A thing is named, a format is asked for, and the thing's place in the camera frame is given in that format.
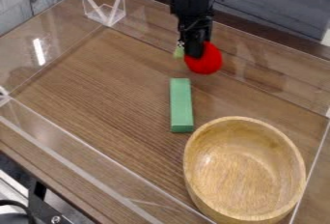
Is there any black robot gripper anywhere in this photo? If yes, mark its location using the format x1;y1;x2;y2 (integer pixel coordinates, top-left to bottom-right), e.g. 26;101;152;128
170;0;213;58

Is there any red plush strawberry toy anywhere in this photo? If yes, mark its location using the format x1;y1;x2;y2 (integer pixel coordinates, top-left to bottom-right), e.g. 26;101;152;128
173;42;224;74

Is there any green rectangular block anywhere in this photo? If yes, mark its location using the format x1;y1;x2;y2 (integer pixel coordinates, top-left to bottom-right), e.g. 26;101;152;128
170;78;194;133

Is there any wooden bowl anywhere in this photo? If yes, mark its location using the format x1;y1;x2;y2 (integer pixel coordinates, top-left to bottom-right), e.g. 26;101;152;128
184;116;308;224

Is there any clear acrylic corner bracket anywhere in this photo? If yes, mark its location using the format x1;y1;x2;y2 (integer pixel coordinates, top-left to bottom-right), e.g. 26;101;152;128
82;0;128;27

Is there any clear acrylic tray wall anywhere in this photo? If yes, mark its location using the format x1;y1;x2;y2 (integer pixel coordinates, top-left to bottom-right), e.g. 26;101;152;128
0;92;214;224

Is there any black table clamp mount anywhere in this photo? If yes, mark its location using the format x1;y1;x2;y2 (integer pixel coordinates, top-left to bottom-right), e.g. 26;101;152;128
29;181;74;224

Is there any black cable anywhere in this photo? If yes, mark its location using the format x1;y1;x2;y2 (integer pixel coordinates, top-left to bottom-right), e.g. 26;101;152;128
0;199;37;224

